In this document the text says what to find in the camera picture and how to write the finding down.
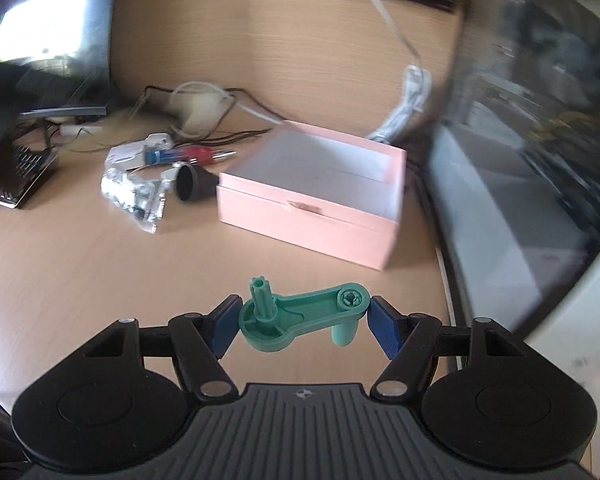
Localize black keyboard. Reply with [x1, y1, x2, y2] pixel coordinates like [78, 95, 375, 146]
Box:
[0, 146, 58, 209]

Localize green plastic crank handle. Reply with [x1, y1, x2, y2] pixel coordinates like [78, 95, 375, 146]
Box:
[238, 276, 370, 352]

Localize right computer monitor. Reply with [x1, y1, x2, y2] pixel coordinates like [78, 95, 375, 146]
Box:
[426, 0, 600, 336]

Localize black cables on desk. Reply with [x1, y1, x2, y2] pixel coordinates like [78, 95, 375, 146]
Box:
[69, 84, 286, 154]

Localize computer monitor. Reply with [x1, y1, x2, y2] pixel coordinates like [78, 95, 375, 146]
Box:
[0, 0, 114, 117]
[426, 0, 600, 336]

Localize black rubber funnel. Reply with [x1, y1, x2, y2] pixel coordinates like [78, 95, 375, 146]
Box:
[175, 164, 220, 203]

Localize bundled white cable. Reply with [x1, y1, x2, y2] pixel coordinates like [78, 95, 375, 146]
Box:
[357, 0, 432, 143]

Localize pink open cardboard box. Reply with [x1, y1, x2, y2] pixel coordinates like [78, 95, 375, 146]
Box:
[216, 122, 406, 270]

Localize clear bag of screws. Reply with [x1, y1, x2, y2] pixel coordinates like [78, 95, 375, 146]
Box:
[100, 168, 171, 234]

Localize left computer monitor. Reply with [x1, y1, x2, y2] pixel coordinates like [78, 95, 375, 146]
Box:
[0, 0, 114, 117]

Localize white boxy power adapter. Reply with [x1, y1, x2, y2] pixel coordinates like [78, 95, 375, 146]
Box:
[104, 141, 145, 171]

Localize red blue toothpaste tube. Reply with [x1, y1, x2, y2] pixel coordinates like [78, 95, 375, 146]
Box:
[144, 145, 236, 166]

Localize grey looped cable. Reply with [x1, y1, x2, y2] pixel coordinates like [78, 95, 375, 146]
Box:
[168, 80, 284, 139]

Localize white power strip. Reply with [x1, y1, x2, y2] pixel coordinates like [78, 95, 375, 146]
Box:
[59, 124, 102, 138]

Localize white round travel plug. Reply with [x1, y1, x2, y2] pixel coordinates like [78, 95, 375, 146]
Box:
[145, 132, 173, 150]

